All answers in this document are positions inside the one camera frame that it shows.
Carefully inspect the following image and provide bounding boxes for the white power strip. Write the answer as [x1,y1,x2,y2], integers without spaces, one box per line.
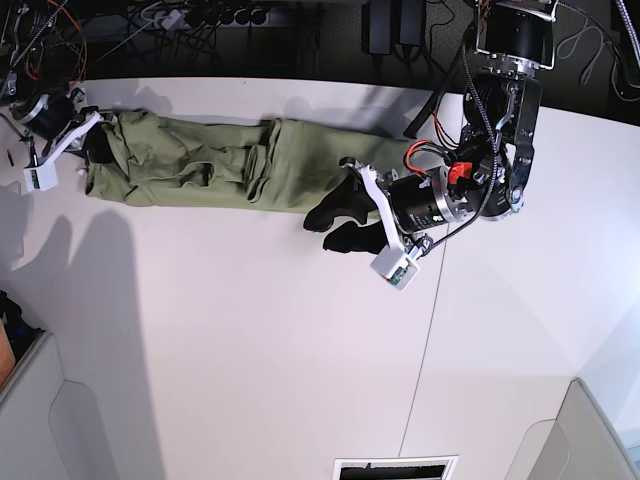
[137,4,278,31]

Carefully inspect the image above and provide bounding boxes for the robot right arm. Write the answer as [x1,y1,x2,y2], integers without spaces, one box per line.
[1,1,129,167]

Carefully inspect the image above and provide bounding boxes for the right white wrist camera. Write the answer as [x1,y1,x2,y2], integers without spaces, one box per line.
[23,163,58,193]

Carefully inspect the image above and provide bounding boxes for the green t-shirt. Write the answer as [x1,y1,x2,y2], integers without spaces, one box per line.
[85,110,407,214]

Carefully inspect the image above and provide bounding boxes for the grey chair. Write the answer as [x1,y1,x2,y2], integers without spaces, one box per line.
[506,378,639,479]
[1,332,120,479]

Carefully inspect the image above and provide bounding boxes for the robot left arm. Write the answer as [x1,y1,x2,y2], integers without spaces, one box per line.
[303,1,557,257]

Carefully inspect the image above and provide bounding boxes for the grey chair left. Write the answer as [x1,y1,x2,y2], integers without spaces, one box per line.
[1,332,120,479]

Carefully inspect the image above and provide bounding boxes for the grey chair right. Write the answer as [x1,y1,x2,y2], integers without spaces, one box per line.
[506,378,639,479]

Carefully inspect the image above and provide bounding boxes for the black box under table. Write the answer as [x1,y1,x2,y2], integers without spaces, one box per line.
[361,0,427,56]

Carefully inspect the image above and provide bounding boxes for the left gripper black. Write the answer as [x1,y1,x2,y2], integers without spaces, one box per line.
[303,157,473,253]

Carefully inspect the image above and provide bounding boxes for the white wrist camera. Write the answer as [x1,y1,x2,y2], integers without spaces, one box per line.
[371,246,423,291]
[23,163,58,193]

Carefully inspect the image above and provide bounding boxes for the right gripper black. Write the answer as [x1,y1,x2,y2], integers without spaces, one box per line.
[10,89,115,165]

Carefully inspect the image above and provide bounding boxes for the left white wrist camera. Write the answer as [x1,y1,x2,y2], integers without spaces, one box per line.
[371,246,423,291]

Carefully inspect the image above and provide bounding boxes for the white framed floor vent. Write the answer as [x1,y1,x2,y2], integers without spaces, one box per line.
[331,455,459,480]

